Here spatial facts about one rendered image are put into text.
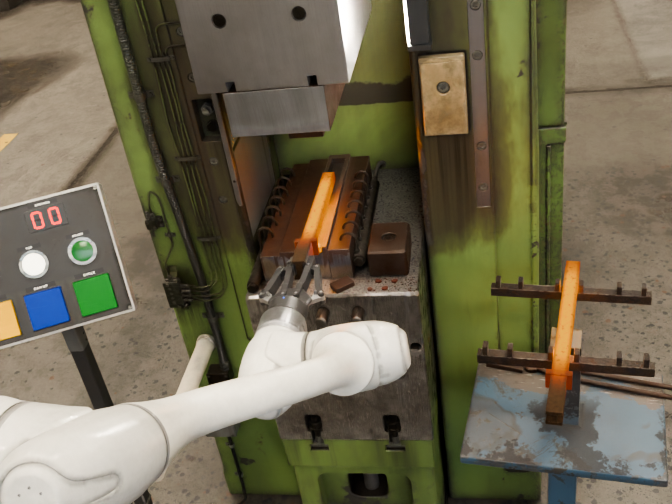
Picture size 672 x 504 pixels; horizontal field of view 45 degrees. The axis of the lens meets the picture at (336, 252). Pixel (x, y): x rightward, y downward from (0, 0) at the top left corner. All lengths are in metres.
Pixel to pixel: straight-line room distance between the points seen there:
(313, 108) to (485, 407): 0.74
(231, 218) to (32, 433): 1.13
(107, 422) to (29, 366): 2.51
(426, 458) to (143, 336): 1.58
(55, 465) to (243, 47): 0.95
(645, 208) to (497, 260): 1.86
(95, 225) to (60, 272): 0.12
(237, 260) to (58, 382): 1.42
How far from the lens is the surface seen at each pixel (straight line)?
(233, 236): 1.96
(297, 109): 1.60
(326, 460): 2.12
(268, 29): 1.55
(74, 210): 1.78
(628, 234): 3.55
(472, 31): 1.67
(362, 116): 2.12
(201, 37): 1.59
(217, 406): 1.10
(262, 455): 2.46
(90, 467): 0.86
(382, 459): 2.10
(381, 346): 1.30
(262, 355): 1.36
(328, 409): 1.99
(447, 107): 1.70
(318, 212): 1.79
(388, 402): 1.95
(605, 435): 1.80
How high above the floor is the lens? 1.96
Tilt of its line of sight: 34 degrees down
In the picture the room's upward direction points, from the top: 9 degrees counter-clockwise
